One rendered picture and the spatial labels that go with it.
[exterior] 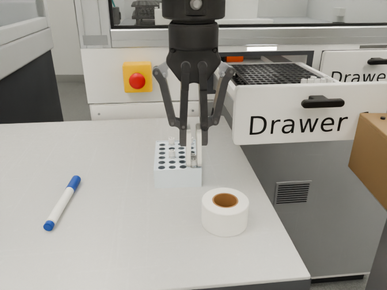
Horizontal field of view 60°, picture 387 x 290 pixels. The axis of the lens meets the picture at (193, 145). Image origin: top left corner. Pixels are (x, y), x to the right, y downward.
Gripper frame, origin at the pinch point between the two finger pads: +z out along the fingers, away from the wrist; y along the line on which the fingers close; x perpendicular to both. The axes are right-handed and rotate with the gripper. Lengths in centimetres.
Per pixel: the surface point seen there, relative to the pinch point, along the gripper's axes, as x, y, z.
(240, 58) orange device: 74, 23, 0
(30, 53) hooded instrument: 93, -61, 0
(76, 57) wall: 370, -116, 53
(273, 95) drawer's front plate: 3.5, 14.4, -7.5
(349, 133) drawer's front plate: 4.0, 30.1, 0.4
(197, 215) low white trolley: -9.7, 0.0, 7.7
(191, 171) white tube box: -1.5, -0.5, 4.4
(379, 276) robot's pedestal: -4.4, 38.3, 29.4
